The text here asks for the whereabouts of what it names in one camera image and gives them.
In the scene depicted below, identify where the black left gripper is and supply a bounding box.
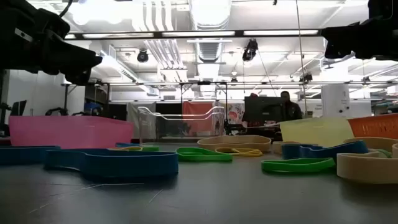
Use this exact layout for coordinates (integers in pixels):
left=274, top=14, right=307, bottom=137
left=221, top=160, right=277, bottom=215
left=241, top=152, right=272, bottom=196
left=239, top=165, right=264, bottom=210
left=0, top=0, right=104, bottom=86

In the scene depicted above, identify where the large wide blue rubber band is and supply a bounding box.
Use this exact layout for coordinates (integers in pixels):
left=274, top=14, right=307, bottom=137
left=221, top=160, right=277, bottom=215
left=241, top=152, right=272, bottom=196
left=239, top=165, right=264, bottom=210
left=43, top=148, right=180, bottom=179

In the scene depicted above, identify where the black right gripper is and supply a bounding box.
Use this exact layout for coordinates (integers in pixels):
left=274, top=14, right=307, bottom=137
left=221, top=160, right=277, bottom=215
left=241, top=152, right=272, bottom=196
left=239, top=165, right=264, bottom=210
left=321, top=17, right=398, bottom=62

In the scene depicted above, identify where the small black monitor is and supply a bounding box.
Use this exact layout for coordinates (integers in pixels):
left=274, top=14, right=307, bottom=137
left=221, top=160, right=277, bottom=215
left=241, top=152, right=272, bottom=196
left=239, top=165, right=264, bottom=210
left=10, top=100, right=28, bottom=117

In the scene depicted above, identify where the black computer monitor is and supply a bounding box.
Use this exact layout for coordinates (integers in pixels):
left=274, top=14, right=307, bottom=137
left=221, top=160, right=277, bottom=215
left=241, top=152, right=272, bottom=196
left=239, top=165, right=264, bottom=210
left=244, top=96, right=284, bottom=123

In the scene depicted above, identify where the pale yellow plastic basket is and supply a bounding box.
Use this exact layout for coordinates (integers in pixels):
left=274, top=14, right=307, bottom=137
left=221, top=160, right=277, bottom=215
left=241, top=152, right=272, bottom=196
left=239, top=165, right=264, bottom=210
left=279, top=116, right=355, bottom=148

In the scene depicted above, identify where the pink plastic basket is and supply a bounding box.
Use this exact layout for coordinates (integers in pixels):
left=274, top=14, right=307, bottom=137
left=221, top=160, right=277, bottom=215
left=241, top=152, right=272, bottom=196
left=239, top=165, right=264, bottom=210
left=8, top=114, right=135, bottom=149

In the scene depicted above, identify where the orange hanging cloth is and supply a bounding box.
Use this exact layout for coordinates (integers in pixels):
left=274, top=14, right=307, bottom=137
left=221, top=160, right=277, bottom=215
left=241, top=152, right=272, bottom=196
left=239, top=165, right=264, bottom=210
left=182, top=101, right=216, bottom=137

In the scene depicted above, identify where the thin yellow rubber band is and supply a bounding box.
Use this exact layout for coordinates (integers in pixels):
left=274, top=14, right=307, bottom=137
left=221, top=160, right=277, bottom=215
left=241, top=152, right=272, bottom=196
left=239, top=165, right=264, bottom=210
left=215, top=146, right=264, bottom=157

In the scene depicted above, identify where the black hanging overhead camera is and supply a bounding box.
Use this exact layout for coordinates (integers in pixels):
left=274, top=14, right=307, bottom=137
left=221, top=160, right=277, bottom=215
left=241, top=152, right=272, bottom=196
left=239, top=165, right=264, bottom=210
left=241, top=38, right=259, bottom=62

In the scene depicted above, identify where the grey hanging cloth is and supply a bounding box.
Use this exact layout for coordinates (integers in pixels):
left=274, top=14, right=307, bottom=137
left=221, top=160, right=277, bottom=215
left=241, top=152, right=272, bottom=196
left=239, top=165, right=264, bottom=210
left=126, top=101, right=157, bottom=140

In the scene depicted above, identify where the orange plastic basket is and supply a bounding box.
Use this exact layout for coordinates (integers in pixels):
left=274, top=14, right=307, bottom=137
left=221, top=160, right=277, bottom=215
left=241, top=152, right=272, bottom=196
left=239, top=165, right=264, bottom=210
left=347, top=113, right=398, bottom=140

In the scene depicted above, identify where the blue bin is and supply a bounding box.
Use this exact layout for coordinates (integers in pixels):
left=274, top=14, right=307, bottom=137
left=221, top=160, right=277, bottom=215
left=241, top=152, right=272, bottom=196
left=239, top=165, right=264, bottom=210
left=83, top=102, right=104, bottom=116

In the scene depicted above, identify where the white column unit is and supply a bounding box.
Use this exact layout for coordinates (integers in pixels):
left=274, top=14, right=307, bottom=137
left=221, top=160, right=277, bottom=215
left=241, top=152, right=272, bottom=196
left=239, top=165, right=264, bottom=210
left=321, top=83, right=351, bottom=118

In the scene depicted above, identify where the clear plastic basket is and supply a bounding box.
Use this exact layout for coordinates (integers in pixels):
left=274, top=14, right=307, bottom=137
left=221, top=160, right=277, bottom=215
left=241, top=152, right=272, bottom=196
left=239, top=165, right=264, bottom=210
left=136, top=105, right=225, bottom=144

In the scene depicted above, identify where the black ceiling dome camera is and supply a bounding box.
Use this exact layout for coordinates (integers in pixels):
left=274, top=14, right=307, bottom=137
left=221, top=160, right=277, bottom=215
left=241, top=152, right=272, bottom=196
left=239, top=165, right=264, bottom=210
left=136, top=49, right=150, bottom=63

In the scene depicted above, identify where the floral hanging cloth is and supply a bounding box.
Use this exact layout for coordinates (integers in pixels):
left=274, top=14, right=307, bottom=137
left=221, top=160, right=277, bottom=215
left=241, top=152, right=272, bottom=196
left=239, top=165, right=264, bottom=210
left=226, top=102, right=246, bottom=126

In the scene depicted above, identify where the thin hanging cable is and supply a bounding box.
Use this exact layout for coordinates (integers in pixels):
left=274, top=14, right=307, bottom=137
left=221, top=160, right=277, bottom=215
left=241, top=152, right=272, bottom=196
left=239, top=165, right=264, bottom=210
left=295, top=0, right=308, bottom=118

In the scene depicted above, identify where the large wide beige rubber band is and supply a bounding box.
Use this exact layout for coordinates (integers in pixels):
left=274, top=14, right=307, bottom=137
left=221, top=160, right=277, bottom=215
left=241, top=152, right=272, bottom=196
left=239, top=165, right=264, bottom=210
left=336, top=142, right=398, bottom=185

